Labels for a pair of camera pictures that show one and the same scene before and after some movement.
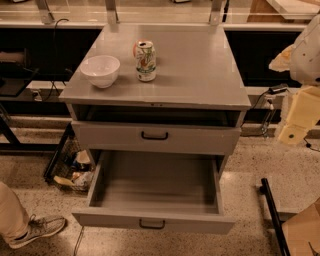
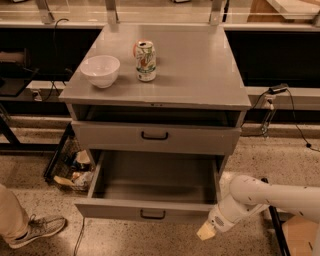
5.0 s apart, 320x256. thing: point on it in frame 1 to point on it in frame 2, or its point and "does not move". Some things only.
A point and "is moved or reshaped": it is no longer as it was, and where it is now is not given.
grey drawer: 199,137 does not move
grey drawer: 157,190 is moved or reshaped
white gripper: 307,58 to 217,220
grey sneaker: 38,228 does not move
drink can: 145,59 does not move
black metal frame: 265,189 does not move
